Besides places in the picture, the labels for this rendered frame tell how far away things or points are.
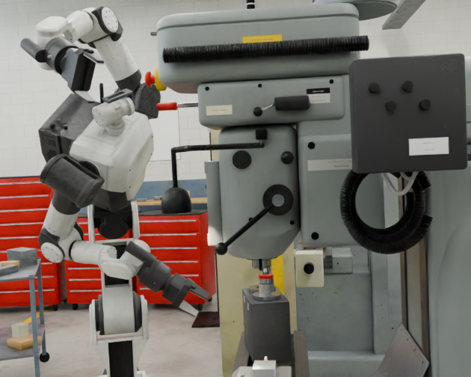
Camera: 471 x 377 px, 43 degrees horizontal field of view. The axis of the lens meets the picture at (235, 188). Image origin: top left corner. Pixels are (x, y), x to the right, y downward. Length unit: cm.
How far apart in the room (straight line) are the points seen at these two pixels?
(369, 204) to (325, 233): 12
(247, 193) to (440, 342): 54
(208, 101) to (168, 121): 933
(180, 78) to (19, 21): 1044
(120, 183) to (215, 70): 63
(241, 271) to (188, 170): 744
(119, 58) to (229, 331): 184
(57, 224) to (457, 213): 115
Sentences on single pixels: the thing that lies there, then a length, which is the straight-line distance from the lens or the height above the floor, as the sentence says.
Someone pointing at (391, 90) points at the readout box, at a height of 166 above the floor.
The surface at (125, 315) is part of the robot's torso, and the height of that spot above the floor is 103.
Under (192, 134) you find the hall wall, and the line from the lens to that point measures 1061.
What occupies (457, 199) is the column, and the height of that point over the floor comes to 144.
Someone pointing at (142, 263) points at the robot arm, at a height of 125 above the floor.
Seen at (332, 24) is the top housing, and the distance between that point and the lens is 138.
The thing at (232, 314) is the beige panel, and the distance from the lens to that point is 332.
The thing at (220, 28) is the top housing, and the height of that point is 185.
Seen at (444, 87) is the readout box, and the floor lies 166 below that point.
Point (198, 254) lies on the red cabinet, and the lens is 607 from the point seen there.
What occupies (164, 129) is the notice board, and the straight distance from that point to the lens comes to 1070.
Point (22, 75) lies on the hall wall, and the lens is 1159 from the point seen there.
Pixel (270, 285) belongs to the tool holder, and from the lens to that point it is 186.
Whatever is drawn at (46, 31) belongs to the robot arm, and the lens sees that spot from 173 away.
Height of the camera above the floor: 156
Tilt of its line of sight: 3 degrees down
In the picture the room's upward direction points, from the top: 3 degrees counter-clockwise
